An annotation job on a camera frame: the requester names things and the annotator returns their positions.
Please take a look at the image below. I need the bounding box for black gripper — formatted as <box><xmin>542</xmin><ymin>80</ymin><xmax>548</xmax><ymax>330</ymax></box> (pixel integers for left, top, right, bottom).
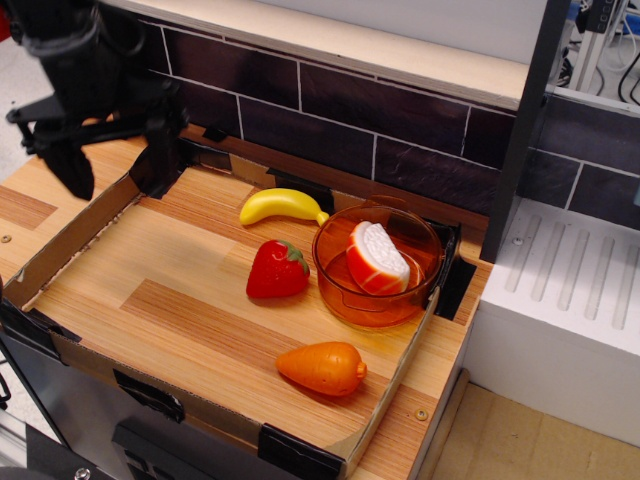
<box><xmin>7</xmin><ymin>34</ymin><xmax>187</xmax><ymax>201</ymax></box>

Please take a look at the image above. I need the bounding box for orange white toy sushi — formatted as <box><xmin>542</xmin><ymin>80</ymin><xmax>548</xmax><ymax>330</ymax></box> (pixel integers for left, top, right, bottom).
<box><xmin>346</xmin><ymin>221</ymin><xmax>410</xmax><ymax>296</ymax></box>

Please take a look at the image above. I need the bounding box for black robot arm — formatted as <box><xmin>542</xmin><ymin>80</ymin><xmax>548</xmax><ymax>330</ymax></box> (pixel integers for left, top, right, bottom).
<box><xmin>1</xmin><ymin>1</ymin><xmax>188</xmax><ymax>200</ymax></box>

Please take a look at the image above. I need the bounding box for cardboard fence with black tape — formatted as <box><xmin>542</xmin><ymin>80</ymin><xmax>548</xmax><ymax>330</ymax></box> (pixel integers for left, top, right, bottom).
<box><xmin>1</xmin><ymin>139</ymin><xmax>490</xmax><ymax>479</ymax></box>

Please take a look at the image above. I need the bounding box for transparent orange plastic pot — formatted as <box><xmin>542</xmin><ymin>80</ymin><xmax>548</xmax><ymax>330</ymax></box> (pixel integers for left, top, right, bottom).
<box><xmin>312</xmin><ymin>196</ymin><xmax>445</xmax><ymax>328</ymax></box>

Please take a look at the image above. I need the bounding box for yellow toy banana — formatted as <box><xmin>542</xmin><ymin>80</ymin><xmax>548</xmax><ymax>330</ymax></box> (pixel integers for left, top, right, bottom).
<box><xmin>239</xmin><ymin>188</ymin><xmax>330</xmax><ymax>226</ymax></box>

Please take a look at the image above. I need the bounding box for red toy strawberry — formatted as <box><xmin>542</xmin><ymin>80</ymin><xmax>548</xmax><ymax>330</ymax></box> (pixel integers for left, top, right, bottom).
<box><xmin>246</xmin><ymin>240</ymin><xmax>310</xmax><ymax>299</ymax></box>

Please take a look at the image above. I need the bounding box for orange toy carrot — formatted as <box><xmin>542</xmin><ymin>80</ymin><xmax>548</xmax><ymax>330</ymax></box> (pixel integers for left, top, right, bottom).
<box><xmin>275</xmin><ymin>342</ymin><xmax>368</xmax><ymax>397</ymax></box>

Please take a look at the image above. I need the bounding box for light wooden shelf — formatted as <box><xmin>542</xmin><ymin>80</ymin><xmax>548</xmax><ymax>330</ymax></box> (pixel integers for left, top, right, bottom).
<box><xmin>115</xmin><ymin>0</ymin><xmax>529</xmax><ymax>110</ymax></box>

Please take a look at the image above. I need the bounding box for dark tiled backsplash panel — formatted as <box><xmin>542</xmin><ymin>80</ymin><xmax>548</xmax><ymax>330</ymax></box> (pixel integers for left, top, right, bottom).
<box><xmin>141</xmin><ymin>16</ymin><xmax>639</xmax><ymax>228</ymax></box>

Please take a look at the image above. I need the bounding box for white toy sink drainboard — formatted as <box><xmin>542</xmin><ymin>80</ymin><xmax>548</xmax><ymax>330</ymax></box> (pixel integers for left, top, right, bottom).
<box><xmin>463</xmin><ymin>200</ymin><xmax>639</xmax><ymax>445</ymax></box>

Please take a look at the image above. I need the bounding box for dark grey vertical post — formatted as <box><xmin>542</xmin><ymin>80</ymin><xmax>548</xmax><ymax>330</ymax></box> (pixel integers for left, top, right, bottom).
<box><xmin>480</xmin><ymin>1</ymin><xmax>570</xmax><ymax>263</ymax></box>

